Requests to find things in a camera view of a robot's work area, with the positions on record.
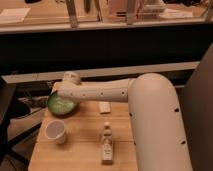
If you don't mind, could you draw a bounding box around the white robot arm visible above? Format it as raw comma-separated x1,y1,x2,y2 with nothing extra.
58,73,193,171

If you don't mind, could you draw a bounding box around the green ceramic bowl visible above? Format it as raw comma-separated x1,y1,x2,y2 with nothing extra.
47,91,77,117

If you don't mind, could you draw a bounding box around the pale rectangular sponge block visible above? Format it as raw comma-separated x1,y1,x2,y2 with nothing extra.
99,102,111,114

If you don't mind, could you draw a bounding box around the small glass dressing bottle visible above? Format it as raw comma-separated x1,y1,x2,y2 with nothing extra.
101,122,113,165

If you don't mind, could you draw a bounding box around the white paper cup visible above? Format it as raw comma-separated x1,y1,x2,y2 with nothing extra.
45,120,67,144

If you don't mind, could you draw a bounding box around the dark chair back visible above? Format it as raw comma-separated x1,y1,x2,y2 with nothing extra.
180,43,213,171

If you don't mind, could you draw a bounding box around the black table at left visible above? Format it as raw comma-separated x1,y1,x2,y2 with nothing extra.
0,78,16,164

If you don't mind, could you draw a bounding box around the white paper sheet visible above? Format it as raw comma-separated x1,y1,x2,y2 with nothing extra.
0,8,30,24

